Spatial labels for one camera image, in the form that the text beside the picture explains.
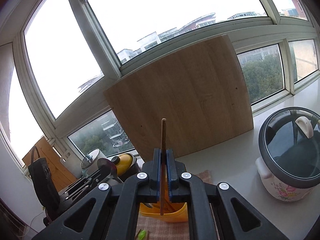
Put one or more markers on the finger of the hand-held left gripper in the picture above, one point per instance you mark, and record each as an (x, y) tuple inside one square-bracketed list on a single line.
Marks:
[(96, 175), (80, 188)]

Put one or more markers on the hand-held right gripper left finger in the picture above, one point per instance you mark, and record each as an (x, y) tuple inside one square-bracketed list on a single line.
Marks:
[(156, 175)]

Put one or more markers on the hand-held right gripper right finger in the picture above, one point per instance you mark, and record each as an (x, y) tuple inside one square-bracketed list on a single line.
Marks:
[(170, 175)]

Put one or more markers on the metal spoon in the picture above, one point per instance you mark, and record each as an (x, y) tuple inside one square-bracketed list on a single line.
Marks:
[(107, 167)]

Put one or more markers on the wooden chopstick red end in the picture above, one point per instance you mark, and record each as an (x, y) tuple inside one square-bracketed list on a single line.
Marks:
[(163, 135)]

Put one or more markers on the yellow plastic container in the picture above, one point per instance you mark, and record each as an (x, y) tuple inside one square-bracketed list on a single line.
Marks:
[(177, 215)]

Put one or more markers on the green plastic spoon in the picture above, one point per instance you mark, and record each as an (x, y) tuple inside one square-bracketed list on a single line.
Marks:
[(142, 233)]

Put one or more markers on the orange wooden board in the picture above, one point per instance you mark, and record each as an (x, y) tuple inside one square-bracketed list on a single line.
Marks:
[(63, 177)]

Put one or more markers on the teal and white pot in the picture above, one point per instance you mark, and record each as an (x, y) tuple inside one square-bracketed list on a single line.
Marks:
[(93, 153)]

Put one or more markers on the black clay pot yellow lid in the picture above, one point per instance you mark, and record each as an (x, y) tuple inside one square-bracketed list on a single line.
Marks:
[(122, 162)]

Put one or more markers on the white cutting board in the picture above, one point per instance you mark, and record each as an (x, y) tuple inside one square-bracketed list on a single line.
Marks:
[(66, 160)]

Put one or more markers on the pink plaid cloth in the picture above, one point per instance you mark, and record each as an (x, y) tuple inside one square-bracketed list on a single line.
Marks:
[(155, 230)]

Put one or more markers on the light wooden board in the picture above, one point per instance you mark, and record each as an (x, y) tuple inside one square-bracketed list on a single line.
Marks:
[(187, 92)]

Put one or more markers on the white floral rice cooker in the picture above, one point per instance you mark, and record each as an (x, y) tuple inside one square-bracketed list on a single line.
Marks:
[(287, 155)]

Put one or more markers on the white window frame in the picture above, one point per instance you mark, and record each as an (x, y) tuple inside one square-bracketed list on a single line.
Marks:
[(102, 45)]

